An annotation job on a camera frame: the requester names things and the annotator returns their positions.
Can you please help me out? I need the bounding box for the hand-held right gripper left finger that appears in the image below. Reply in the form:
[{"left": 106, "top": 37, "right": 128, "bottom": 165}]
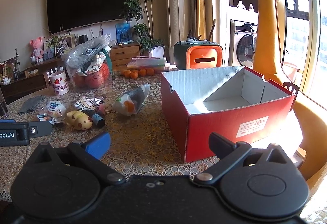
[{"left": 30, "top": 132, "right": 127, "bottom": 186}]

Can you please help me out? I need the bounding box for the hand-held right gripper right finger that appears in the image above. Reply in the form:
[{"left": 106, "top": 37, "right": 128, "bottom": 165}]
[{"left": 194, "top": 132, "right": 294, "bottom": 186}]

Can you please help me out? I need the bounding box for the red cardboard box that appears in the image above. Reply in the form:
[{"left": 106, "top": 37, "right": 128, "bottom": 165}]
[{"left": 161, "top": 65, "right": 299, "bottom": 163}]

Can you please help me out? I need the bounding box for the round white blue-print packet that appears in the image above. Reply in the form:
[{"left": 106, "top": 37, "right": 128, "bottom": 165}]
[{"left": 42, "top": 101, "right": 66, "bottom": 119}]

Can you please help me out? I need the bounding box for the small dark glass bottle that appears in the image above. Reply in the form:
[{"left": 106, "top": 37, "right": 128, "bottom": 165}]
[{"left": 82, "top": 109, "right": 106, "bottom": 127}]

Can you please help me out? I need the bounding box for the yellow spotted toy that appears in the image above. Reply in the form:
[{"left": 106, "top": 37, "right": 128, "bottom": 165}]
[{"left": 65, "top": 111, "right": 93, "bottom": 131}]

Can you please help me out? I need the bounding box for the white snack packet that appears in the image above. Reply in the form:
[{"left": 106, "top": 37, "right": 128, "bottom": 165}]
[{"left": 112, "top": 93, "right": 141, "bottom": 116}]

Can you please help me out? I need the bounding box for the floral lace desktop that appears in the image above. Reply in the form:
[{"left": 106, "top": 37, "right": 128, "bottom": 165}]
[{"left": 0, "top": 64, "right": 327, "bottom": 224}]

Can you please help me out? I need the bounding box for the glass tumbler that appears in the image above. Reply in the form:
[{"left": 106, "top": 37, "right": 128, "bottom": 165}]
[{"left": 0, "top": 86, "right": 9, "bottom": 119}]

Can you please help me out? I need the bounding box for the grey cloth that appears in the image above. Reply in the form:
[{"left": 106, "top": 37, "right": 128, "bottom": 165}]
[{"left": 18, "top": 96, "right": 46, "bottom": 115}]

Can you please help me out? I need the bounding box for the dark wood television console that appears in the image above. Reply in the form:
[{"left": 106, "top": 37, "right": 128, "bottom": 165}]
[{"left": 0, "top": 56, "right": 67, "bottom": 105}]

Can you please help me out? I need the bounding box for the vase with twigs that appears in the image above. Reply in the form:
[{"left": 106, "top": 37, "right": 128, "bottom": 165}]
[{"left": 11, "top": 48, "right": 21, "bottom": 81}]

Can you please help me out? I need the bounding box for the white strawberry mug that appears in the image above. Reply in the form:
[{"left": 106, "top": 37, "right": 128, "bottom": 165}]
[{"left": 46, "top": 71, "right": 70, "bottom": 97}]

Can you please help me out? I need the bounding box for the orange-red round fruit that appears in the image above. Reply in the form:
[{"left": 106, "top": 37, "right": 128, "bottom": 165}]
[
  {"left": 85, "top": 71, "right": 105, "bottom": 88},
  {"left": 74, "top": 73, "right": 86, "bottom": 88}
]

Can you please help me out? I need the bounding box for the fruit in orange foam net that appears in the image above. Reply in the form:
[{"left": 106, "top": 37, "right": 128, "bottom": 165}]
[{"left": 98, "top": 63, "right": 111, "bottom": 79}]

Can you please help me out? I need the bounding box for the pile of tangerines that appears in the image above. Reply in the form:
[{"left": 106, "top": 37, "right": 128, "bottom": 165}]
[{"left": 121, "top": 68, "right": 155, "bottom": 79}]

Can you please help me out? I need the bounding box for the pink plush doll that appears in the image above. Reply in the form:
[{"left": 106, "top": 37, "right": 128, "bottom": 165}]
[{"left": 30, "top": 37, "right": 44, "bottom": 62}]

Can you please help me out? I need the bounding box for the clear plastic bag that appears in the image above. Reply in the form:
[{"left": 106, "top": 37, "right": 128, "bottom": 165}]
[{"left": 63, "top": 34, "right": 111, "bottom": 68}]

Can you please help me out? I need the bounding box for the potted spider plant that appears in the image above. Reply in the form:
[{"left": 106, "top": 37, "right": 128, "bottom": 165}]
[{"left": 43, "top": 25, "right": 72, "bottom": 58}]

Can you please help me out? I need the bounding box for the green orange tissue box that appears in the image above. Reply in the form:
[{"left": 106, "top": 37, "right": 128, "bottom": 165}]
[{"left": 174, "top": 40, "right": 224, "bottom": 70}]

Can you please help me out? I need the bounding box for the slotted wooden chair back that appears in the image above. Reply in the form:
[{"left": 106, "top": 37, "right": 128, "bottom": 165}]
[{"left": 283, "top": 81, "right": 299, "bottom": 113}]

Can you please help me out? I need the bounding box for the wooden drawer cabinet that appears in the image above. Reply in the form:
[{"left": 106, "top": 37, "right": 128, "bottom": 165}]
[{"left": 110, "top": 42, "right": 142, "bottom": 71}]

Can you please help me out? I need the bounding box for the stack of coloured folders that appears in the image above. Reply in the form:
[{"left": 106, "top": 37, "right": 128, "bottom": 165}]
[{"left": 127, "top": 56, "right": 171, "bottom": 73}]

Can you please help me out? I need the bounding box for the white washing machine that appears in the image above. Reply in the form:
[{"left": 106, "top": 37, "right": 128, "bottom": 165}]
[{"left": 228, "top": 19, "right": 258, "bottom": 67}]

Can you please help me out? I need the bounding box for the pink plastic basin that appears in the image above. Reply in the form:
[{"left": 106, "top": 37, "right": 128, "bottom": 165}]
[{"left": 283, "top": 61, "right": 299, "bottom": 77}]

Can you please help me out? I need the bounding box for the yellow giraffe plush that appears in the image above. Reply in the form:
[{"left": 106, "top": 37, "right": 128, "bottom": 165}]
[{"left": 234, "top": 0, "right": 327, "bottom": 190}]

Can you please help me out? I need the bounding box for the black flat television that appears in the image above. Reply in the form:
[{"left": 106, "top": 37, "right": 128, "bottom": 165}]
[{"left": 46, "top": 0, "right": 129, "bottom": 34}]

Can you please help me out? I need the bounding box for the beige standing air conditioner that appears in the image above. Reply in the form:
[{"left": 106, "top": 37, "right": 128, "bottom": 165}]
[{"left": 163, "top": 0, "right": 191, "bottom": 63}]

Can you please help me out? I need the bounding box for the window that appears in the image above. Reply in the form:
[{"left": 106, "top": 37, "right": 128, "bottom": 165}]
[{"left": 278, "top": 0, "right": 327, "bottom": 104}]

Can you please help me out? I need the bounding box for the patterned bag with teal strap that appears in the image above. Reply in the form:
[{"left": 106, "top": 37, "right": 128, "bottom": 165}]
[{"left": 77, "top": 47, "right": 113, "bottom": 76}]

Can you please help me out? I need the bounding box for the photo frame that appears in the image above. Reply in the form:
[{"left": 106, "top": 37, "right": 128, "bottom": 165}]
[{"left": 59, "top": 34, "right": 76, "bottom": 55}]

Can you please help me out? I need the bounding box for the black handled tool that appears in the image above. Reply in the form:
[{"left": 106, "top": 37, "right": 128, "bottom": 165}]
[{"left": 186, "top": 30, "right": 202, "bottom": 42}]

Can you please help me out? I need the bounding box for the wooden handled brush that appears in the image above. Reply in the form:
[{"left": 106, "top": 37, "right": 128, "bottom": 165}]
[{"left": 208, "top": 19, "right": 217, "bottom": 42}]

